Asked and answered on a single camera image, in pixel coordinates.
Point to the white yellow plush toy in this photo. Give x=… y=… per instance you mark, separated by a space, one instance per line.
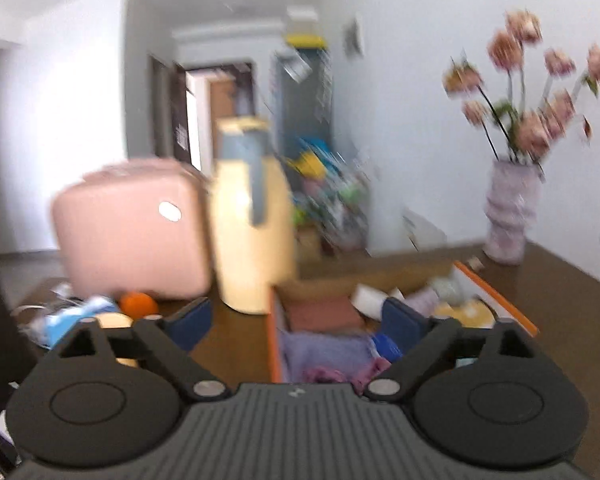
x=467 y=314

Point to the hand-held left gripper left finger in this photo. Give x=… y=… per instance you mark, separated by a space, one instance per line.
x=192 y=325

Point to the brown door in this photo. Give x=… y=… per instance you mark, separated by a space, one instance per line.
x=222 y=102

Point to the white yellow box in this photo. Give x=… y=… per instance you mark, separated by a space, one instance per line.
x=305 y=27

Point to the grey refrigerator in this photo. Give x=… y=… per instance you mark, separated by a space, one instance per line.
x=300 y=110

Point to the red printed cardboard box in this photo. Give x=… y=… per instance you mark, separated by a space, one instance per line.
x=320 y=287

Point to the yellow thermos jug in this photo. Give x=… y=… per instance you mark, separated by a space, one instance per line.
x=245 y=240

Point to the dried pink roses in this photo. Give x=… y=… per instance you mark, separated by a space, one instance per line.
x=530 y=125

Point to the cluttered storage cart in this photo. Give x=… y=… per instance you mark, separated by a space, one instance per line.
x=330 y=195

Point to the blue white packet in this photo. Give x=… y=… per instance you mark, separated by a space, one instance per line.
x=75 y=320

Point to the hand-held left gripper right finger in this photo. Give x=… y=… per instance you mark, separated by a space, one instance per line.
x=402 y=327

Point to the dark wooden door frame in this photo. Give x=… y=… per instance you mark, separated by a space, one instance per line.
x=180 y=120

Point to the purple textured vase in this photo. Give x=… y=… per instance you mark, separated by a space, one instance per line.
x=512 y=210

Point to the yellow mug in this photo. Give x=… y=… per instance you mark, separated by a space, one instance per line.
x=116 y=321

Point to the pink suitcase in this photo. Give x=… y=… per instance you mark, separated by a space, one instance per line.
x=130 y=230

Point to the purple satin scrunchie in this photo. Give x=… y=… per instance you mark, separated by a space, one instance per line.
x=340 y=376

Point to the orange fruit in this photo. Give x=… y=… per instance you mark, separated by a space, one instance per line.
x=139 y=305

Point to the purple towel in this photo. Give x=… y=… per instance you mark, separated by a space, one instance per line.
x=325 y=355

